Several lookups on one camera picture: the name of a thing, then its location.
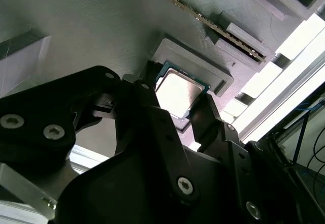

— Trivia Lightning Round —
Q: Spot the silver square CPU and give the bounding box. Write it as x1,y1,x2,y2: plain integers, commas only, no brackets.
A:
154,60,211,121

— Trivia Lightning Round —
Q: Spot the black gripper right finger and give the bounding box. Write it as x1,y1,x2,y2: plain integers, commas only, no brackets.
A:
189,93,325,224

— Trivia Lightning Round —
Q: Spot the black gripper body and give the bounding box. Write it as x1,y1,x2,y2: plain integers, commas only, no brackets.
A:
54,145,246,224

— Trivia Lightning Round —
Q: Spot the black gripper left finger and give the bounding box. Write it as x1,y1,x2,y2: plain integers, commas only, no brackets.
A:
0,60,201,206

